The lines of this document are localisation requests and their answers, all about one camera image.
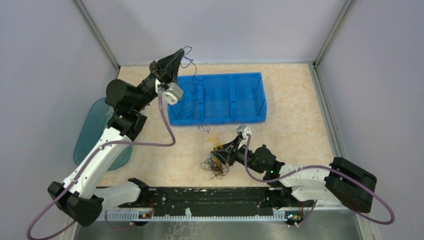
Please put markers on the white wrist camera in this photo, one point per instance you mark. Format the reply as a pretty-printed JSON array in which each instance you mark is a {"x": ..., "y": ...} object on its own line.
[
  {"x": 173, "y": 94},
  {"x": 243, "y": 131}
]

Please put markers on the aluminium frame post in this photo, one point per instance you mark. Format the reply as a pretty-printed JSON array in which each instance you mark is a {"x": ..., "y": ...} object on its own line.
[
  {"x": 345, "y": 10},
  {"x": 95, "y": 31}
]

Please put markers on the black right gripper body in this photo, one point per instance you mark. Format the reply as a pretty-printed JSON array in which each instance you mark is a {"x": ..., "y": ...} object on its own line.
[{"x": 234, "y": 155}]

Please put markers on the aluminium frame post right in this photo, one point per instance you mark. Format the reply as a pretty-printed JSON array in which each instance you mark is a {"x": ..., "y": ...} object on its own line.
[{"x": 345, "y": 10}]

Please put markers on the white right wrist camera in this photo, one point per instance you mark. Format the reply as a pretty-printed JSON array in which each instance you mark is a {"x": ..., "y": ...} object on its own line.
[{"x": 243, "y": 131}]

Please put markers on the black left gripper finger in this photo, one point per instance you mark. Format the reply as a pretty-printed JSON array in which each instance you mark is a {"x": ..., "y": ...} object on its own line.
[
  {"x": 172, "y": 69},
  {"x": 163, "y": 61}
]

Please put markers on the aluminium frame post left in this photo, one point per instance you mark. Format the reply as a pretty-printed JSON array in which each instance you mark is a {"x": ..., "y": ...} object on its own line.
[{"x": 95, "y": 31}]

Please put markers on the teal translucent plastic basin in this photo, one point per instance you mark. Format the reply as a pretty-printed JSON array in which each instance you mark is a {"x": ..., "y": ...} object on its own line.
[{"x": 95, "y": 123}]

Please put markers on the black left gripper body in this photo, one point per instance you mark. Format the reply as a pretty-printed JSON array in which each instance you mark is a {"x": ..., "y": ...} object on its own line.
[{"x": 159, "y": 73}]

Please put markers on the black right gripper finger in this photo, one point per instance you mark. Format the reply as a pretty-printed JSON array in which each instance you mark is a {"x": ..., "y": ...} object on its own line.
[
  {"x": 223, "y": 157},
  {"x": 230, "y": 147}
]

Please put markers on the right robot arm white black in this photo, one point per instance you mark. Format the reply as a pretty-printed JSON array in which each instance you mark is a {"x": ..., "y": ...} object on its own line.
[{"x": 339, "y": 181}]

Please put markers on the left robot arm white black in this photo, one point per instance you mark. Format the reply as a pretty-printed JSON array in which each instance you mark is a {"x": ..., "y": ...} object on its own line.
[{"x": 78, "y": 195}]

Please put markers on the blue plastic divided bin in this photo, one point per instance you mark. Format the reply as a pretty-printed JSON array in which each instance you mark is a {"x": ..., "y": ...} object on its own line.
[{"x": 220, "y": 99}]

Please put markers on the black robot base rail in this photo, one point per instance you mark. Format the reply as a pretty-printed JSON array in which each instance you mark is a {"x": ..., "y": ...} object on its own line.
[{"x": 211, "y": 204}]

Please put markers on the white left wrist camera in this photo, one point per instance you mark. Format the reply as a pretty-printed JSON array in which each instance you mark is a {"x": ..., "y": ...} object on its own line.
[{"x": 173, "y": 94}]

